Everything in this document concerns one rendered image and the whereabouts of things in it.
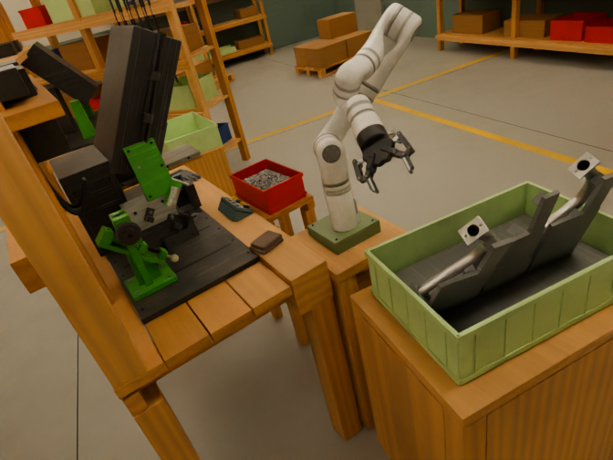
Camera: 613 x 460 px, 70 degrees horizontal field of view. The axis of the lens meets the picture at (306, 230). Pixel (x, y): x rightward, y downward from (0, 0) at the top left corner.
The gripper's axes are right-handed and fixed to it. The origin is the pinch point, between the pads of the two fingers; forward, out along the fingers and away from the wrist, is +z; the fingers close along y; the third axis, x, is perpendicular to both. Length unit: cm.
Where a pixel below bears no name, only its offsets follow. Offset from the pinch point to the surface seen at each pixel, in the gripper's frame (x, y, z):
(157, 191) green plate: 11, -83, -52
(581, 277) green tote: 30, 25, 32
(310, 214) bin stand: 75, -55, -45
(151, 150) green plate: 5, -76, -64
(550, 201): 18.0, 27.0, 15.9
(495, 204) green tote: 54, 17, -1
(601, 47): 426, 190, -229
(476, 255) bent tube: 15.5, 7.4, 20.4
